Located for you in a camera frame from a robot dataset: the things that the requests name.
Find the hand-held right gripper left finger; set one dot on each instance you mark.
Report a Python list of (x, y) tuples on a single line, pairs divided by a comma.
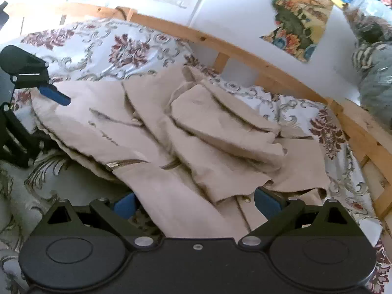
[(124, 205)]

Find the clear bag of blue clothes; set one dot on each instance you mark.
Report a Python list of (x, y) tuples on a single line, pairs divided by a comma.
[(375, 76)]

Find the rough wooden plank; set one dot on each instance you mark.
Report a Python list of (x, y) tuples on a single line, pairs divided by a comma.
[(367, 128)]

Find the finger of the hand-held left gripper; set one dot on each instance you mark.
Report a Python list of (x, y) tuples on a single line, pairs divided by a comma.
[(18, 137), (55, 95)]

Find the floral patterned bedsheet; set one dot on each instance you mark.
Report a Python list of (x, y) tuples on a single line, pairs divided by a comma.
[(92, 46)]

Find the clear bag of dark clothes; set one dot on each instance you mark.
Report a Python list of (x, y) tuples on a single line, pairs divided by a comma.
[(364, 21)]

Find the beige hooded zip jacket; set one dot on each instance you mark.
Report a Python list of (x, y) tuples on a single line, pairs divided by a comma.
[(199, 122)]

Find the white wall conduit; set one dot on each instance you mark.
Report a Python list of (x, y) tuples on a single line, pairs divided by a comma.
[(200, 3)]

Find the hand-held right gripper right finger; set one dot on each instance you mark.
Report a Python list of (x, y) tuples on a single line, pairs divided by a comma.
[(266, 203)]

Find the landscape wall poster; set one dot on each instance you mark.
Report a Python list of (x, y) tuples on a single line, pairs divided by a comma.
[(297, 21)]

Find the wooden bed frame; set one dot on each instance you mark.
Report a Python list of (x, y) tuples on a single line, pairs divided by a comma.
[(245, 55)]

